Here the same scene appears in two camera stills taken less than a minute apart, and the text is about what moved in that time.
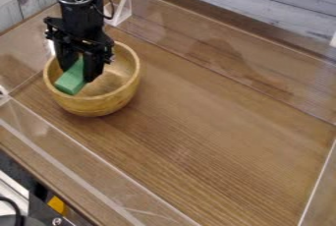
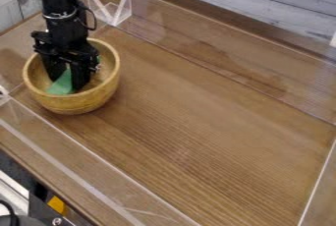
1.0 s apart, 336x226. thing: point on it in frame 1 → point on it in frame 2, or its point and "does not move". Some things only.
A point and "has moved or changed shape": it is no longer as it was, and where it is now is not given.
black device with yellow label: x=51 y=210 does not move
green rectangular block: x=74 y=79 has moved or changed shape
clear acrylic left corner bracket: x=4 y=96 does not move
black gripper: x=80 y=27 → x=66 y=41
